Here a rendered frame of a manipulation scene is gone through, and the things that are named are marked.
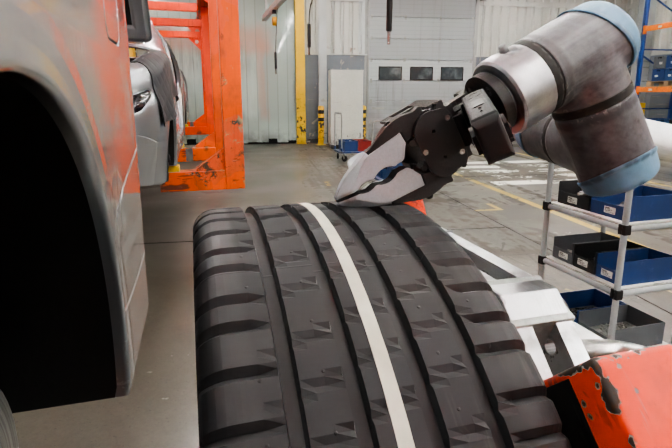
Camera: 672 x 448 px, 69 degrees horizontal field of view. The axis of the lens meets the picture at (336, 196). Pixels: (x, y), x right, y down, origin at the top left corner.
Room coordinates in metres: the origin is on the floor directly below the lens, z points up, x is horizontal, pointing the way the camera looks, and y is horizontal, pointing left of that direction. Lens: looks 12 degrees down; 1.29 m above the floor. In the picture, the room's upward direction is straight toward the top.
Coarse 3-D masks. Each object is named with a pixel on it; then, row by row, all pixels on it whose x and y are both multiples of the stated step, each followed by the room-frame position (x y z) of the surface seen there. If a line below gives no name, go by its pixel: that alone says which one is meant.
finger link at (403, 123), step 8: (408, 112) 0.50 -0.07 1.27; (416, 112) 0.50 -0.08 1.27; (392, 120) 0.49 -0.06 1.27; (400, 120) 0.49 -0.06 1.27; (408, 120) 0.49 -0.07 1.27; (416, 120) 0.50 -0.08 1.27; (384, 128) 0.49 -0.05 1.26; (392, 128) 0.49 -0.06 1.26; (400, 128) 0.49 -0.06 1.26; (408, 128) 0.49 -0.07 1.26; (376, 136) 0.49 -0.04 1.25; (384, 136) 0.49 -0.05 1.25; (392, 136) 0.49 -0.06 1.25; (408, 136) 0.49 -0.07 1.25; (376, 144) 0.48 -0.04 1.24; (368, 152) 0.48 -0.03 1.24
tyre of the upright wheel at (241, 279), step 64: (256, 256) 0.36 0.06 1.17; (320, 256) 0.38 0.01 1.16; (384, 256) 0.38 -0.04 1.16; (448, 256) 0.38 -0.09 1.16; (256, 320) 0.30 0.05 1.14; (320, 320) 0.31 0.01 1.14; (384, 320) 0.32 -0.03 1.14; (448, 320) 0.33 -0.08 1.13; (256, 384) 0.26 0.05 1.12; (320, 384) 0.27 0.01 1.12; (448, 384) 0.28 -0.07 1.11; (512, 384) 0.29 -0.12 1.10
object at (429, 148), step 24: (480, 72) 0.55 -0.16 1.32; (456, 96) 0.58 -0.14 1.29; (504, 96) 0.52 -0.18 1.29; (384, 120) 0.56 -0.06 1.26; (432, 120) 0.50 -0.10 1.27; (456, 120) 0.50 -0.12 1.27; (408, 144) 0.50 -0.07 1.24; (432, 144) 0.50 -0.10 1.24; (456, 144) 0.50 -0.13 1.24; (432, 168) 0.50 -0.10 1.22; (456, 168) 0.50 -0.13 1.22
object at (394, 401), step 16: (320, 224) 0.42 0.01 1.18; (336, 240) 0.39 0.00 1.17; (352, 272) 0.35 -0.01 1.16; (352, 288) 0.34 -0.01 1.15; (368, 304) 0.33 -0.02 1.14; (368, 320) 0.31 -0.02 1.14; (368, 336) 0.30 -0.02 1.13; (384, 352) 0.29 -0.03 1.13; (384, 368) 0.28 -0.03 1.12; (384, 384) 0.28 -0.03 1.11; (400, 400) 0.27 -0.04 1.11; (400, 416) 0.26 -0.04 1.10; (400, 432) 0.25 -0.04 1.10
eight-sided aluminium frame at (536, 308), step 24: (456, 240) 0.56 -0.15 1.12; (480, 264) 0.50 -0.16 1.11; (504, 264) 0.48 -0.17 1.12; (504, 288) 0.41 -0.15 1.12; (528, 288) 0.41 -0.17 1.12; (552, 288) 0.42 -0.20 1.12; (528, 312) 0.39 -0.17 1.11; (552, 312) 0.40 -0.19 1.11; (528, 336) 0.38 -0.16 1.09; (552, 336) 0.39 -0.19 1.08; (576, 336) 0.38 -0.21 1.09; (552, 360) 0.39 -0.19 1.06; (576, 360) 0.37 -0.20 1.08
